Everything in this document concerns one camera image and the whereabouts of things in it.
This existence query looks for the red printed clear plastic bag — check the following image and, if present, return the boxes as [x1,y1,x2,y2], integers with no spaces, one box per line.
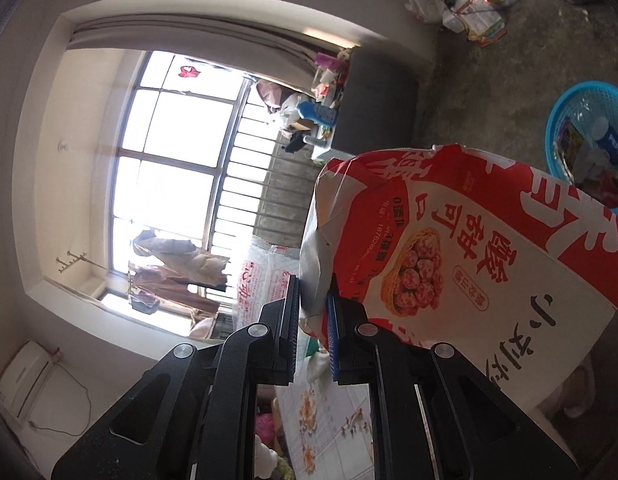
[234,232,310,341]

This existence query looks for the blue label plastic bottle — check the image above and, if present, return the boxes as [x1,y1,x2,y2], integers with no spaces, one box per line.
[576,117,618,181]

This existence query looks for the air conditioner cable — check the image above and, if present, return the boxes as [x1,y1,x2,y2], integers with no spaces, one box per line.
[31,355,93,436]

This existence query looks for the floral tablecloth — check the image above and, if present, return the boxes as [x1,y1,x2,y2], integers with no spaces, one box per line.
[274,330,376,480]

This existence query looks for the colourful printed paper bag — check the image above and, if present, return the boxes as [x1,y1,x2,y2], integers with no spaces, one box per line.
[454,0,508,49]

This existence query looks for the grey curtain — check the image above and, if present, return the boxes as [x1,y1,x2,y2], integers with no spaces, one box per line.
[69,12,360,93]

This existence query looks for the pink cloth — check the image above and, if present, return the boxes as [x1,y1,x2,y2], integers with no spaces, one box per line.
[256,410,280,457]

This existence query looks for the red white paper bag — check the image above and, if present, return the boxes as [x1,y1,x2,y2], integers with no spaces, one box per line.
[299,142,618,413]

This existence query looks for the blue white bottle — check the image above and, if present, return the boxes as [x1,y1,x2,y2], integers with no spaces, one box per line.
[296,100,340,128]

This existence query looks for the dark grey cabinet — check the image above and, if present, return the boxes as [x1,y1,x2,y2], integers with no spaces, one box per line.
[334,47,420,157]

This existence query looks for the white plastic bag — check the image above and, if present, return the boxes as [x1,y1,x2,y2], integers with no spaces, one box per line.
[401,0,448,24]

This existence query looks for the white air conditioner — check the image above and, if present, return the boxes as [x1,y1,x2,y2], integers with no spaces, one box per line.
[0,341,57,421]

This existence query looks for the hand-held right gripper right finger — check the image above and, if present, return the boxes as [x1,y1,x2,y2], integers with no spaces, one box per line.
[325,274,580,480]

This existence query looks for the red plastic wrapper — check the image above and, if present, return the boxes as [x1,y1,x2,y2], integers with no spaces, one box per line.
[591,170,618,213]

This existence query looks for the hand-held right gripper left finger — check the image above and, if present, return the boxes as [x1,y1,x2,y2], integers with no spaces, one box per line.
[51,277,302,480]

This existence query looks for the hanging beige clothes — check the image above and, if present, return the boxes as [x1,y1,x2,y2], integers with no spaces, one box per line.
[128,227,230,317]

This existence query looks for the metal wall hook rack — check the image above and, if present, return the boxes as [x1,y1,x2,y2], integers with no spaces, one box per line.
[56,250,90,274]

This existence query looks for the yellow snack packet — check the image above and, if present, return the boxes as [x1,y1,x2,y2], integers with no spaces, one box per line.
[556,117,584,171]

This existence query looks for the blue plastic basket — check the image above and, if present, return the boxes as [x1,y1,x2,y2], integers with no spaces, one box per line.
[545,81,618,218]

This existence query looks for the barred window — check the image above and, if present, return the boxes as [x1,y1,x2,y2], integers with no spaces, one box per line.
[106,50,310,341]

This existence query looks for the pile of household clutter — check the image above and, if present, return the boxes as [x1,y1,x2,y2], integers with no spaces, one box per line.
[256,47,356,162]

